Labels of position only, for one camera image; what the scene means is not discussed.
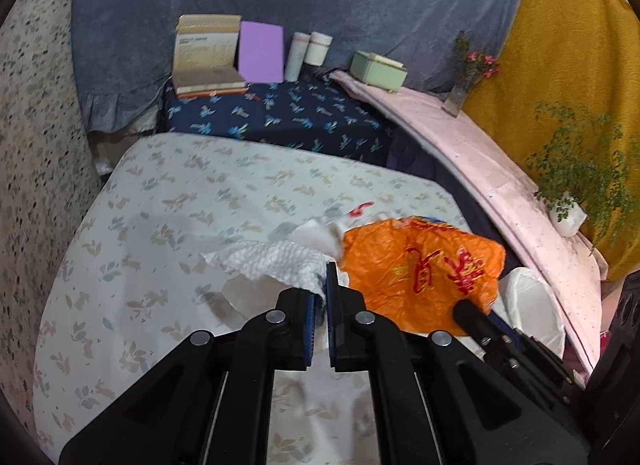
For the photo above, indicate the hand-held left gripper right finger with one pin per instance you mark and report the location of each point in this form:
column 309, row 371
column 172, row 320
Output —
column 331, row 317

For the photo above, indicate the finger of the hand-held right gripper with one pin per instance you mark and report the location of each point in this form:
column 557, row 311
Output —
column 472, row 317

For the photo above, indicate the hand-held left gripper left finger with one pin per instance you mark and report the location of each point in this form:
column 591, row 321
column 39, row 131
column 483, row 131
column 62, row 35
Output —
column 310, row 317

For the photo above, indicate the white lined trash bin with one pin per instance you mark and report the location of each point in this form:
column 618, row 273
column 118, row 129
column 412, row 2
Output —
column 530, row 302

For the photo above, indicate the white paper towel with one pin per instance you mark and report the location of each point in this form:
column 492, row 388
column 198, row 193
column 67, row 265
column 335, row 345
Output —
column 270, row 260

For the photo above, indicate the orange plastic bag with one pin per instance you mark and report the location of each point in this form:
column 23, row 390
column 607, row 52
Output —
column 410, row 265

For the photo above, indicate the red cloth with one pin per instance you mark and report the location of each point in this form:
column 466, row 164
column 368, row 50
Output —
column 606, row 345

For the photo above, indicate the crumpled white tissue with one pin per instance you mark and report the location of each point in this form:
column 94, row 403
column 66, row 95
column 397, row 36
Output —
column 315, row 235

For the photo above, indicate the red and white wrapper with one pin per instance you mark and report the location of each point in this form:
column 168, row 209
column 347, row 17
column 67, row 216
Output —
column 357, row 210

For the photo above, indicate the green plant in white pot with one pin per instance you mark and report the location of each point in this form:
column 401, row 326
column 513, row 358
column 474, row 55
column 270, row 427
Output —
column 567, row 215

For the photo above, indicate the white rabbit-print sheet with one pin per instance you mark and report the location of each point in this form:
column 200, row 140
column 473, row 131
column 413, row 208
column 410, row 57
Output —
column 165, row 225

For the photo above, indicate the dark purple cloth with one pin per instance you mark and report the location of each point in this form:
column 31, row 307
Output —
column 415, row 155

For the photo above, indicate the pink printed sheet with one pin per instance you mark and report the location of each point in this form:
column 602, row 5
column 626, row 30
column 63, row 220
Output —
column 465, row 145

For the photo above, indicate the navy printed cloth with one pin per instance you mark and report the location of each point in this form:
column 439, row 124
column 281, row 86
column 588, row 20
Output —
column 290, row 115

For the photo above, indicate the glass vase with red flowers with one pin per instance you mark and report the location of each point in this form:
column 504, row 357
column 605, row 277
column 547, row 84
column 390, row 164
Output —
column 462, row 90

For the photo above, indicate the green tissue box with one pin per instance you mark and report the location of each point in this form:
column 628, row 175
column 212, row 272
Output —
column 377, row 72

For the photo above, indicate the tall white bottle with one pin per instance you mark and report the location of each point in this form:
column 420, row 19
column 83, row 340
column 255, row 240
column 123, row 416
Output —
column 295, row 57

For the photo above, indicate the white bottle with cap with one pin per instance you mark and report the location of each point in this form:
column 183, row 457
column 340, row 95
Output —
column 316, row 50

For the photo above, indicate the purple card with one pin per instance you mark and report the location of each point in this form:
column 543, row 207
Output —
column 260, row 52

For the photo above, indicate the open kraft cardboard box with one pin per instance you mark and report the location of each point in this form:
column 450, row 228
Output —
column 205, row 50

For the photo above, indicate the yellow cloth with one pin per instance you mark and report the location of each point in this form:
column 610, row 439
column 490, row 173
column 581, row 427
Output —
column 565, row 45

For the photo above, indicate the speckled cloth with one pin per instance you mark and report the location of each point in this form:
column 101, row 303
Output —
column 40, row 145

